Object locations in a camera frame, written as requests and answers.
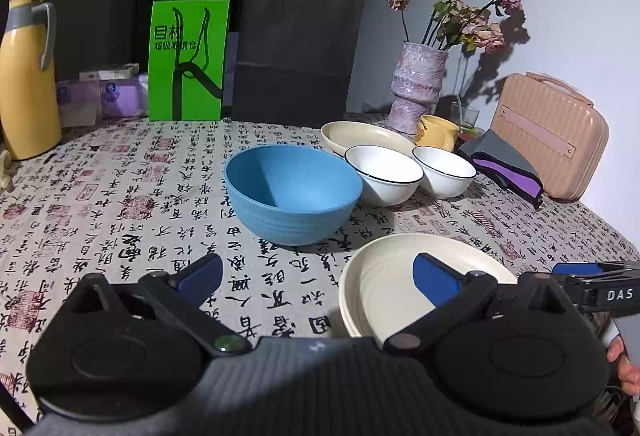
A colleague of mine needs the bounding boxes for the person's right hand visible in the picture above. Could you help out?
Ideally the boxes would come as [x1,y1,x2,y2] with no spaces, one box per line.
[606,335,640,397]

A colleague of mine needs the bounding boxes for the white small box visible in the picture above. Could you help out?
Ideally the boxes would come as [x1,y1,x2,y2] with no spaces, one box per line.
[78,63,139,82]

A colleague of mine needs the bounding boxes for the black paper bag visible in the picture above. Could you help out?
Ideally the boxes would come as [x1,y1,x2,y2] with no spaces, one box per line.
[231,0,364,127]

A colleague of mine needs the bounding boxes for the pink small suitcase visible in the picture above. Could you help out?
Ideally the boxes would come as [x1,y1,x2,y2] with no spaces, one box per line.
[490,72,610,202]

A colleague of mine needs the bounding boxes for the white bowl right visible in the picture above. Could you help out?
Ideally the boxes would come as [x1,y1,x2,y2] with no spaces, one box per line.
[412,146,477,199]

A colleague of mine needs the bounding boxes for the calligraphy print tablecloth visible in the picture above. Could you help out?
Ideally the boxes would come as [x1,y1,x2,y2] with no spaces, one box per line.
[1,118,638,418]

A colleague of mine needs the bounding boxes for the blue bowl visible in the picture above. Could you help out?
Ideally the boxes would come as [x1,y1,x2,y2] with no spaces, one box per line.
[224,144,363,246]

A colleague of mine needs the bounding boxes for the yellow thermos jug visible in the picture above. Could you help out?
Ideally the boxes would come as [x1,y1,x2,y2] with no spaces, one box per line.
[0,0,62,161]

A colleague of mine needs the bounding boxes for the cream plate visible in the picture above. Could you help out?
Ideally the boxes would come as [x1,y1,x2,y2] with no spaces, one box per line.
[338,234,516,342]
[320,121,414,156]
[340,304,384,349]

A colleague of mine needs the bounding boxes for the purple tissue pack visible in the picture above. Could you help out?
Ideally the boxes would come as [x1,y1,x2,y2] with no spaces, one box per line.
[56,74,149,128]

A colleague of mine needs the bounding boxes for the green paper bag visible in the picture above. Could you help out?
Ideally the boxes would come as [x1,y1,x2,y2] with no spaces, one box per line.
[148,0,230,121]

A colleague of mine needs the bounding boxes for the white bowl left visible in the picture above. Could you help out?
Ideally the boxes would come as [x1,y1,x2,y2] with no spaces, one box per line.
[344,144,424,208]

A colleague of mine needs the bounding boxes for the white bowl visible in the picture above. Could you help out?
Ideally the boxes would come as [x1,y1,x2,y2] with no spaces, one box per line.
[412,146,477,199]
[344,144,424,208]

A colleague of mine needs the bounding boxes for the yellow mug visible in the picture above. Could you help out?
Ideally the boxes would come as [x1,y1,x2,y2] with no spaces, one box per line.
[414,114,460,152]

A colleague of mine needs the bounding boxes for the white rubber gloves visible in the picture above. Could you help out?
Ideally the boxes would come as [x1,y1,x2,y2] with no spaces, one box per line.
[0,149,13,191]

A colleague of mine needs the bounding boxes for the grey purple cloth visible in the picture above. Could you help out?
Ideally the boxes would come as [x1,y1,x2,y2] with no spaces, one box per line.
[456,130,544,210]

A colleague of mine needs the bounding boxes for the purple textured vase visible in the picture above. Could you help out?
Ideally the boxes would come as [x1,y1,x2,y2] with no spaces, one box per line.
[387,42,449,135]

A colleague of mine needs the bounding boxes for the clear drinking glass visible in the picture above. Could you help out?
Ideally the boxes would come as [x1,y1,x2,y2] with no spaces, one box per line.
[450,101,480,137]

